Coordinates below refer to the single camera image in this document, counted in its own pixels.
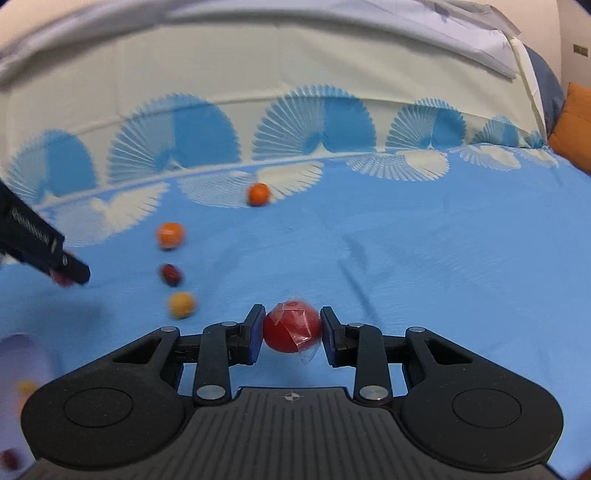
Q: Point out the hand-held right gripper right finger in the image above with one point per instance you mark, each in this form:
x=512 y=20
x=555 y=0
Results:
x=328 y=334

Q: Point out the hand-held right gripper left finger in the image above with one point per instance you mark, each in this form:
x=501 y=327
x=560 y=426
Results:
x=254 y=332

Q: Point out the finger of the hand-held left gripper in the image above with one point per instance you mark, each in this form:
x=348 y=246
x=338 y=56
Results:
x=74 y=271

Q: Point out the plastic-wrapped red tomato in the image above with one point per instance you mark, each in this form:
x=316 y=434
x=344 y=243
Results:
x=59 y=279
x=288 y=332

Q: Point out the small yellow-green fruit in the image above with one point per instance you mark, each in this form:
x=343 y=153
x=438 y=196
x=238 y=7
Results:
x=27 y=388
x=181 y=304

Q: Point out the orange tangerine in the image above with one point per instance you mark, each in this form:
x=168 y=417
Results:
x=170 y=234
x=258 y=194

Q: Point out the light purple plastic plate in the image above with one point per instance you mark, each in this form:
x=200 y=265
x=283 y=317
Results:
x=18 y=360

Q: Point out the blue fan-print bed sheet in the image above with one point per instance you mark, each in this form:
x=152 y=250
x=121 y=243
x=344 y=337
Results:
x=392 y=240

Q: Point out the grey duvet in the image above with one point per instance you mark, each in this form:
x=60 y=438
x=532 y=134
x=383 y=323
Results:
x=323 y=18

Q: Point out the orange pillow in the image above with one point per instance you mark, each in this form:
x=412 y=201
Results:
x=575 y=124

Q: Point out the small dark wall plate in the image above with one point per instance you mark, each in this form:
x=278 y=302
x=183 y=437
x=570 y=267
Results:
x=581 y=49

